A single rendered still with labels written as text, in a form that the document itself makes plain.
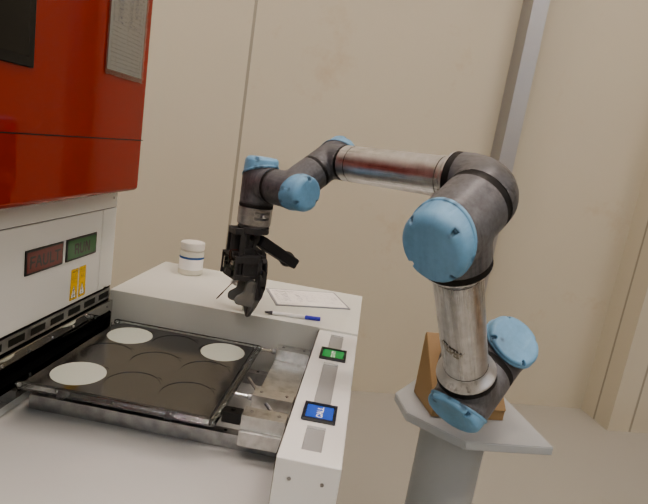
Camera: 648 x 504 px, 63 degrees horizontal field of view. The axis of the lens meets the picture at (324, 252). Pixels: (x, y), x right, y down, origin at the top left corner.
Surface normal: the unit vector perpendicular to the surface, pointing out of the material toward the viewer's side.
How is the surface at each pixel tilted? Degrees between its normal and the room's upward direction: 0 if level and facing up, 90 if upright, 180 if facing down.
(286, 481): 90
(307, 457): 0
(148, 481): 0
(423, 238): 116
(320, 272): 90
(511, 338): 43
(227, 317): 90
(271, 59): 90
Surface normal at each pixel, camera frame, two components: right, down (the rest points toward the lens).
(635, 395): 0.14, 0.22
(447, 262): -0.69, 0.46
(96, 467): 0.15, -0.97
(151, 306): -0.10, 0.18
